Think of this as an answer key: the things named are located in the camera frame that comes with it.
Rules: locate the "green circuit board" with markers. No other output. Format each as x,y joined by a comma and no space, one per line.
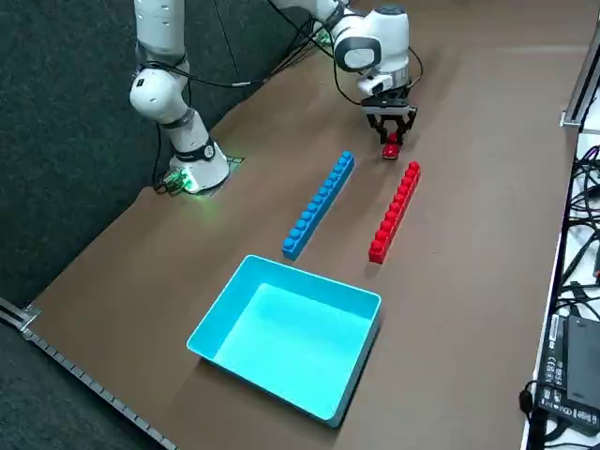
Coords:
174,180

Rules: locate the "short aluminium rail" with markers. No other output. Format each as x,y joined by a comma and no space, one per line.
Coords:
581,89

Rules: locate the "metal base plate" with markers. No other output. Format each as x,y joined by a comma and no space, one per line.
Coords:
235,161

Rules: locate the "red toy car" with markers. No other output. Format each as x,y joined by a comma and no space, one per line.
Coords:
390,151

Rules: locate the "black power adapter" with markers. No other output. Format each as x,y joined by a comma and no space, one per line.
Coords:
581,356

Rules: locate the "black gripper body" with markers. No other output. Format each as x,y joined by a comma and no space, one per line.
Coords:
389,105

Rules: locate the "blue studded block bar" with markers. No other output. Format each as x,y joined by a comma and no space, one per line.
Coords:
319,206

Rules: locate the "teal plastic bin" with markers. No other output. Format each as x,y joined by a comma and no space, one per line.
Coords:
281,337

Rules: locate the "red studded block bar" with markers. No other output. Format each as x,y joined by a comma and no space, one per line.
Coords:
394,215

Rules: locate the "long slotted aluminium rail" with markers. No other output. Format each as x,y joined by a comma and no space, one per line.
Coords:
70,370

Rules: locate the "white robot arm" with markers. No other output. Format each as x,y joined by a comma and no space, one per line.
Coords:
159,94

